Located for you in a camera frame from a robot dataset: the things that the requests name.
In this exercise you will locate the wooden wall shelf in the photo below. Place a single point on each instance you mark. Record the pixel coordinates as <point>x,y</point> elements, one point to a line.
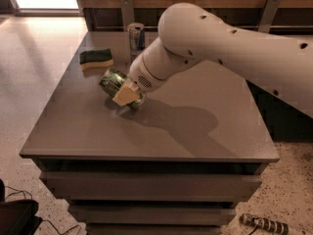
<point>278,16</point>

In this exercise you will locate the left metal wall bracket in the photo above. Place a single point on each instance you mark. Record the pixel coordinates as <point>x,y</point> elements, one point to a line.
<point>127,12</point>

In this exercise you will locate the power strip on floor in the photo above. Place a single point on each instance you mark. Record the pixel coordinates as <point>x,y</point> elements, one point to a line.
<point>269,225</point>

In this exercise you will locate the right metal wall bracket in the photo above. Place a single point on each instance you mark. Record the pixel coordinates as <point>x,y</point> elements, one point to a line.
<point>268,15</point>

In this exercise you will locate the grey drawer cabinet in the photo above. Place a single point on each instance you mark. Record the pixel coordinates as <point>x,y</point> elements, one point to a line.
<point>179,165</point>

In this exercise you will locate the dark object with cables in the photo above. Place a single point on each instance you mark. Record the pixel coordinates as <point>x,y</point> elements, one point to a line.
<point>19,217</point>

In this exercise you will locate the silver blue energy drink can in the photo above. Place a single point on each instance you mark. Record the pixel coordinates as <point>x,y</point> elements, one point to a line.
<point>136,34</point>

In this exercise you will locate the green soda can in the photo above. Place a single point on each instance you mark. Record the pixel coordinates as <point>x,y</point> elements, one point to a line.
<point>112,81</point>

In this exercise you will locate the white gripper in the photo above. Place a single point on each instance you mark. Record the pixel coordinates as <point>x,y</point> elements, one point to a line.
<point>140,72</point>

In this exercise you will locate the metal wall bracket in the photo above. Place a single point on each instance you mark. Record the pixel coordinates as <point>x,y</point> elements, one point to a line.
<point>127,12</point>
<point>268,15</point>

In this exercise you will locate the green yellow sponge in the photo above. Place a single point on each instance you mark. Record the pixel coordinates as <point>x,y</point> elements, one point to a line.
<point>96,59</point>

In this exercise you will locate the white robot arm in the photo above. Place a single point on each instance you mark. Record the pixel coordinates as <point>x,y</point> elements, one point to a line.
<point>188,35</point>

